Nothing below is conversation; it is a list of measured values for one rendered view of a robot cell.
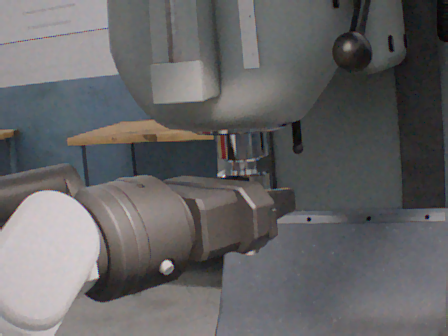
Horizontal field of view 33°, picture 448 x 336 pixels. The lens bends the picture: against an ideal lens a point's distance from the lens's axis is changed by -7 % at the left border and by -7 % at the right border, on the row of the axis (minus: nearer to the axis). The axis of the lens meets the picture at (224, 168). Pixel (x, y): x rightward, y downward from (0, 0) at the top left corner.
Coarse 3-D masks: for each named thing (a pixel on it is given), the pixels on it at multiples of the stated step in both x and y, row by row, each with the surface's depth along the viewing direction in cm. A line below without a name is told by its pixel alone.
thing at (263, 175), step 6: (258, 168) 72; (264, 168) 72; (222, 174) 70; (228, 174) 70; (234, 174) 70; (240, 174) 70; (246, 174) 69; (252, 174) 69; (258, 174) 69; (264, 174) 70; (270, 174) 71; (246, 180) 69; (252, 180) 69; (258, 180) 69; (264, 180) 70; (270, 180) 71
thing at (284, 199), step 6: (270, 192) 69; (276, 192) 70; (282, 192) 70; (288, 192) 71; (294, 192) 71; (276, 198) 70; (282, 198) 70; (288, 198) 71; (294, 198) 71; (276, 204) 70; (282, 204) 70; (288, 204) 71; (294, 204) 71; (276, 210) 70; (282, 210) 70; (288, 210) 71; (294, 210) 72; (282, 216) 70
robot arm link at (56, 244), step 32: (32, 224) 51; (64, 224) 52; (0, 256) 48; (32, 256) 49; (64, 256) 51; (96, 256) 53; (0, 288) 47; (32, 288) 48; (64, 288) 50; (0, 320) 46; (32, 320) 47
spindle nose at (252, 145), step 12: (264, 132) 69; (216, 144) 70; (228, 144) 69; (240, 144) 69; (252, 144) 69; (264, 144) 69; (216, 156) 70; (228, 156) 69; (240, 156) 69; (252, 156) 69; (264, 156) 70
